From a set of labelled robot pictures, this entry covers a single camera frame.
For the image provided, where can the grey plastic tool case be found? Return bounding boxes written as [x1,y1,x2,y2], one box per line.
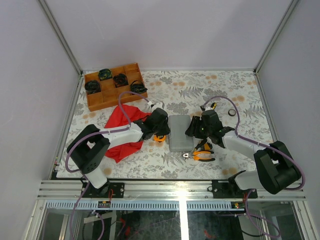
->
[168,115,194,153]

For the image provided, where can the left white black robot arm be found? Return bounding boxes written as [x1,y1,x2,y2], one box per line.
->
[65,107,170,198]

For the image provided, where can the black electrical tape roll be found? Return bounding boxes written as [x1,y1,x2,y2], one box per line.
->
[228,109,237,117]

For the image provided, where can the red cloth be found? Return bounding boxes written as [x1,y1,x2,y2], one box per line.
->
[104,104,151,163]

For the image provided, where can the coiled black cable front left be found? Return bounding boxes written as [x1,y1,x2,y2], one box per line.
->
[84,80,101,95]

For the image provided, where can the orange tape measure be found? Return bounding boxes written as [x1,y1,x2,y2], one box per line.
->
[153,134,167,143]

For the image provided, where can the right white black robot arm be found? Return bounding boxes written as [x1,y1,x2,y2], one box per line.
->
[185,110,303,198]

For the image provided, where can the aluminium mounting rail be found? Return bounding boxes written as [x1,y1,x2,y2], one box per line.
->
[36,179,306,202]

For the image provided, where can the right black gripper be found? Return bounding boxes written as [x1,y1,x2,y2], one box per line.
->
[185,116,212,140]

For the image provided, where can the black hex key set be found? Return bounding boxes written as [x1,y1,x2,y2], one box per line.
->
[194,139,213,151]

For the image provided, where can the coiled green black cable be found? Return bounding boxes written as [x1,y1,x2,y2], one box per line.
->
[98,68,113,81]

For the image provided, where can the coiled black red cable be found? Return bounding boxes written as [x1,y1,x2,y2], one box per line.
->
[112,73,129,88]

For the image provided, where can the wooden compartment tray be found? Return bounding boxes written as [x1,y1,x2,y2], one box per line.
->
[84,62,148,112]

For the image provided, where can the orange handled pliers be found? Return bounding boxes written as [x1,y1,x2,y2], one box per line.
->
[182,150,216,162]

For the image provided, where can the black yellow screwdriver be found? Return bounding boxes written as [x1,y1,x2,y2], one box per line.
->
[211,102,217,110]

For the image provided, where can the coiled black cable right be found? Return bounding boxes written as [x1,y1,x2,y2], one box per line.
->
[129,79,148,96]

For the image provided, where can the floral table mat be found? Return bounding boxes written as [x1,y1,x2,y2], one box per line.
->
[65,71,273,180]

